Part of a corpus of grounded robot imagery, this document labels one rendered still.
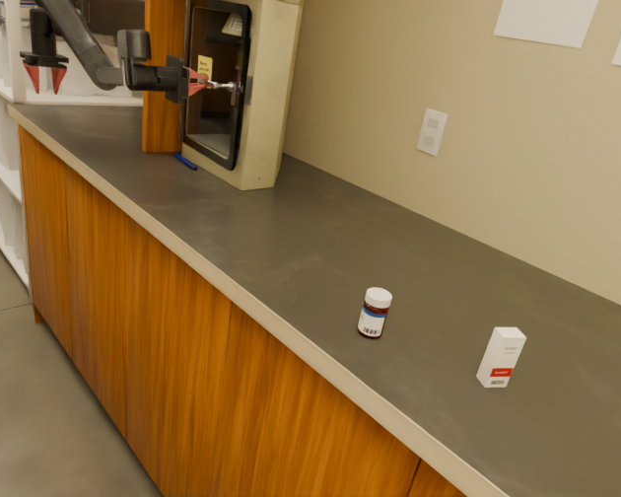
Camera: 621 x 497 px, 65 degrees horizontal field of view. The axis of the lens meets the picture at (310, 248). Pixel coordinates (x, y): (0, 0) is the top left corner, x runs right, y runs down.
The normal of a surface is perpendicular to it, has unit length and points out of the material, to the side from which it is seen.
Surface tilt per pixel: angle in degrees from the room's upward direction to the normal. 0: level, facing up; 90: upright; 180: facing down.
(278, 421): 90
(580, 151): 90
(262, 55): 90
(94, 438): 0
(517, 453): 0
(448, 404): 0
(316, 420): 90
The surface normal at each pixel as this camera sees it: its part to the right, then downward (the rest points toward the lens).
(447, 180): -0.72, 0.18
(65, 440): 0.16, -0.90
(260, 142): 0.67, 0.41
